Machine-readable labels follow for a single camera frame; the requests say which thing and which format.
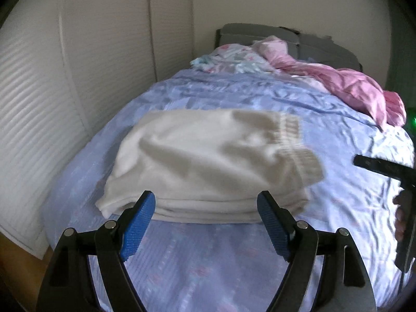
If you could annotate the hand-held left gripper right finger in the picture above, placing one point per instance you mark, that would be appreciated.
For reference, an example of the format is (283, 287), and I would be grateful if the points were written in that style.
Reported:
(274, 227)

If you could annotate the white louvered wardrobe doors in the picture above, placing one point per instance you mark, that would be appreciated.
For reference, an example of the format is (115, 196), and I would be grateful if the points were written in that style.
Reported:
(65, 87)

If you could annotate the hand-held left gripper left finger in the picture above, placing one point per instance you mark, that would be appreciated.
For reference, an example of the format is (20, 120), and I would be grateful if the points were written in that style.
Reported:
(138, 226)

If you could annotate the pink duvet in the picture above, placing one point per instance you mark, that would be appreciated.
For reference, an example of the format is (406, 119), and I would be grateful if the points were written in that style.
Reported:
(344, 84)

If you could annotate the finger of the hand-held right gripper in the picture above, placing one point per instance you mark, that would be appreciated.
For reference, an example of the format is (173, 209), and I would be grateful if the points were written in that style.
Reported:
(383, 165)

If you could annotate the floral pastel pillow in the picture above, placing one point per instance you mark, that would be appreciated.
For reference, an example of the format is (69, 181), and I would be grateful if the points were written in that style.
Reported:
(234, 58)

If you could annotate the cream white pants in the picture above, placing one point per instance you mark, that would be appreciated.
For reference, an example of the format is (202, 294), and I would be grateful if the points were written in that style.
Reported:
(201, 156)

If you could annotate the blue bed sheet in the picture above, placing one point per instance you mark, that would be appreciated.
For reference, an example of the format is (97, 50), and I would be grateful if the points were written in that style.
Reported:
(341, 156)

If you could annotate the pink pillow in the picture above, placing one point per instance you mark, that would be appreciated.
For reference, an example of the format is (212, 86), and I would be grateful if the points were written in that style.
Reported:
(395, 107)

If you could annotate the person's right hand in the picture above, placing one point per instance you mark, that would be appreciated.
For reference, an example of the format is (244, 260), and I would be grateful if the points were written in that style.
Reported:
(399, 217)

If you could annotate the grey padded headboard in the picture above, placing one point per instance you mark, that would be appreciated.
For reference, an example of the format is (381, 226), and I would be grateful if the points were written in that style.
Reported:
(312, 44)

